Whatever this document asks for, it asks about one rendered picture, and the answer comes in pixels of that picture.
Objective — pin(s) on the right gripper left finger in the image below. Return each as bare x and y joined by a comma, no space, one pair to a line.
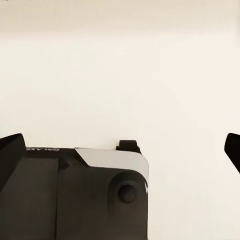
12,149

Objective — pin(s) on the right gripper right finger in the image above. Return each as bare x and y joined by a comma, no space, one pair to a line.
232,149

